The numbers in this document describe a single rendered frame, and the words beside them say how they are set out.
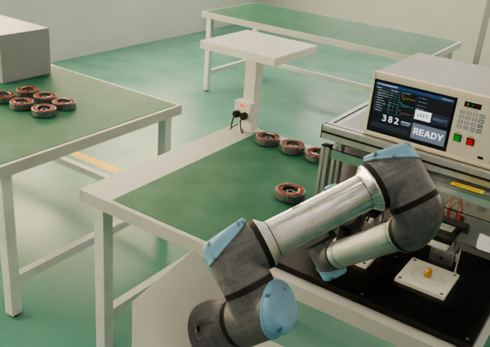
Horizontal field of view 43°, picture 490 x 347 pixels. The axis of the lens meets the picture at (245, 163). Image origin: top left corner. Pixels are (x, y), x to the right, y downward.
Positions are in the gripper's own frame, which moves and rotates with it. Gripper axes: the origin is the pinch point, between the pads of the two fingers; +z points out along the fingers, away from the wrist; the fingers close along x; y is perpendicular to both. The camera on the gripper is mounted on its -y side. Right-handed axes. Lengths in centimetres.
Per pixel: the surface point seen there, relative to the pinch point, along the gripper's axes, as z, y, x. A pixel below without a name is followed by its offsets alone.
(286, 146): 42, 37, 60
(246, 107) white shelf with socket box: 40, 49, 85
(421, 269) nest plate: 2.2, -0.3, -21.4
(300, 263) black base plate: -11.8, -15.3, 9.5
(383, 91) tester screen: -23.1, 41.9, 4.3
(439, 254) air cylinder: 8.2, 7.4, -23.5
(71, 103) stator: 22, 17, 164
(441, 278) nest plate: 1.5, -0.9, -28.0
